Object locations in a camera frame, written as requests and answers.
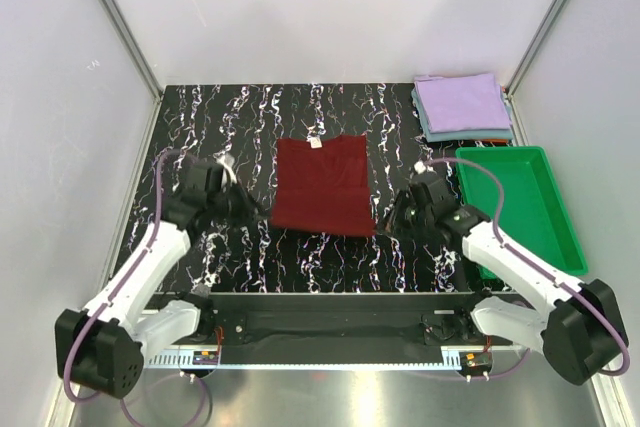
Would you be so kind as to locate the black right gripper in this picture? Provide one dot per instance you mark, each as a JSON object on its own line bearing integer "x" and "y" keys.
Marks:
{"x": 403, "y": 198}

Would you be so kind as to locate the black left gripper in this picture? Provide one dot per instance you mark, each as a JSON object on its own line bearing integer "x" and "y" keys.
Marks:
{"x": 248, "y": 210}

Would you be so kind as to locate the dark red t shirt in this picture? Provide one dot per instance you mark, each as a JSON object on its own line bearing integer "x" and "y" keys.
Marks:
{"x": 323, "y": 187}

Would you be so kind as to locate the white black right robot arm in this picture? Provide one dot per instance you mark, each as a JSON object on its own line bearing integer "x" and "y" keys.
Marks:
{"x": 576, "y": 326}

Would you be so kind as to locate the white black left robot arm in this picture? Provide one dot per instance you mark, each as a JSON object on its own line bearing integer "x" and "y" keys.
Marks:
{"x": 103, "y": 346}

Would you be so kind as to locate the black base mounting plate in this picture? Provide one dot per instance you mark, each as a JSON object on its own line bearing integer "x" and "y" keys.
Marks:
{"x": 337, "y": 322}

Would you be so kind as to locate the folded grey blue t shirt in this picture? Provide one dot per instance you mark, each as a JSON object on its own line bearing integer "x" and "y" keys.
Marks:
{"x": 473, "y": 135}

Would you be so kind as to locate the folded orange t shirt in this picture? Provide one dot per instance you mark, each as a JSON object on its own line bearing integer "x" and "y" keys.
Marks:
{"x": 495, "y": 141}

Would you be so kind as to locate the green plastic tray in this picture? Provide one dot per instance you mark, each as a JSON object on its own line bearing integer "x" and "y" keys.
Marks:
{"x": 534, "y": 213}

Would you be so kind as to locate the folded lavender t shirt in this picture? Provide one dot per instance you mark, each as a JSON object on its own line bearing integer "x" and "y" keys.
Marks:
{"x": 454, "y": 104}

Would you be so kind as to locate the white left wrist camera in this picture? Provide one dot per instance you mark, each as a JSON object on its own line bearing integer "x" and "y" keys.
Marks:
{"x": 227, "y": 161}

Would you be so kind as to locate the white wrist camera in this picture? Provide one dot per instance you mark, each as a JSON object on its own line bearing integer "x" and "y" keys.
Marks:
{"x": 227, "y": 161}
{"x": 421, "y": 168}

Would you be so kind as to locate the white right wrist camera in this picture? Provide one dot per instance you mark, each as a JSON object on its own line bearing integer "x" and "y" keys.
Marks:
{"x": 421, "y": 168}

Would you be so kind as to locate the white slotted cable duct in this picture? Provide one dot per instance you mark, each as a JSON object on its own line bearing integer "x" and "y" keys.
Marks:
{"x": 201, "y": 359}

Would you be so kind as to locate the left aluminium frame post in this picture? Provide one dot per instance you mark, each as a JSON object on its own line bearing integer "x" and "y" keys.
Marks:
{"x": 132, "y": 47}

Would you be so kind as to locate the aluminium frame post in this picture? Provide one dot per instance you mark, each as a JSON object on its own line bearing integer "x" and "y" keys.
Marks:
{"x": 542, "y": 33}
{"x": 132, "y": 47}

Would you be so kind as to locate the right aluminium frame post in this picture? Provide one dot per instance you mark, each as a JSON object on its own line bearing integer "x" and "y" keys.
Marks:
{"x": 542, "y": 33}

